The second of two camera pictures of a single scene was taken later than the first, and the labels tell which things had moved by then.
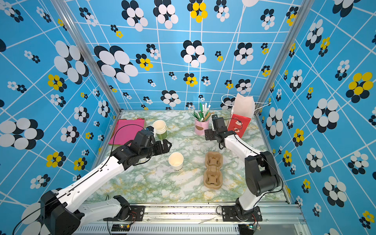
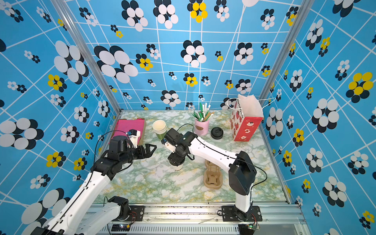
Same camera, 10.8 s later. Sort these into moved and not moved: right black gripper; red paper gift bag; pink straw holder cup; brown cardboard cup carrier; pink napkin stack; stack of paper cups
Moved: right black gripper; red paper gift bag
Not moved: stack of paper cups; pink napkin stack; brown cardboard cup carrier; pink straw holder cup
